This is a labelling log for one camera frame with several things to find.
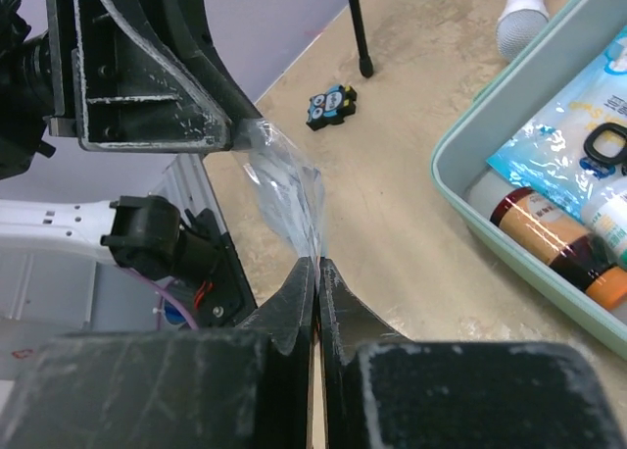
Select mint green medicine case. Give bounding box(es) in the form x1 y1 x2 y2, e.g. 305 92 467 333
431 0 626 356

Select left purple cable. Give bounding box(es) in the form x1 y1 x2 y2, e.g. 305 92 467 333
126 267 200 330

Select clear bottle green label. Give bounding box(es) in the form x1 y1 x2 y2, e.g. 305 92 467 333
581 176 627 269

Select blue plaster packet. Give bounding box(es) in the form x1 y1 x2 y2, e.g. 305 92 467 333
487 29 626 220

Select blue owl toy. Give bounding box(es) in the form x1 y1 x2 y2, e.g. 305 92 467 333
306 84 358 131

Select white microphone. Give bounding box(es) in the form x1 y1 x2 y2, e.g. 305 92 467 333
496 0 550 62

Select black handled scissors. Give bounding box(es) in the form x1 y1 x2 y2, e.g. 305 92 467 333
583 123 626 177

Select brown medicine bottle orange cap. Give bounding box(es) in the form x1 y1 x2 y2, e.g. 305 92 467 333
490 187 626 311

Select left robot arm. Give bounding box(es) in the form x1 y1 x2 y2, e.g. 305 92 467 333
1 0 260 280

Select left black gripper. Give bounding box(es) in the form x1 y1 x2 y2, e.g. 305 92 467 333
1 0 262 178

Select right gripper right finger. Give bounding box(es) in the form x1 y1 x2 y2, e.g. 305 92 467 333
317 259 626 448

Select small clear plaster bag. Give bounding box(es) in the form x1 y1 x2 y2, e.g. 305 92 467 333
234 119 325 271

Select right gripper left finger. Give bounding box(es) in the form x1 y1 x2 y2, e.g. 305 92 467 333
1 258 314 448

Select black perforated music stand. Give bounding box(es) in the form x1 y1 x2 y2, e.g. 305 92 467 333
348 0 374 78

